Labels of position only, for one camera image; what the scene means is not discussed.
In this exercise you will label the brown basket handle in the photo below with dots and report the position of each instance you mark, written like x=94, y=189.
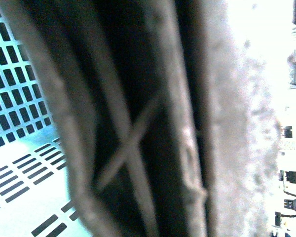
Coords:
x=165, y=117

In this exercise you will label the light blue plastic basket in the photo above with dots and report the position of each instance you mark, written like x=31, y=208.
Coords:
x=34, y=198

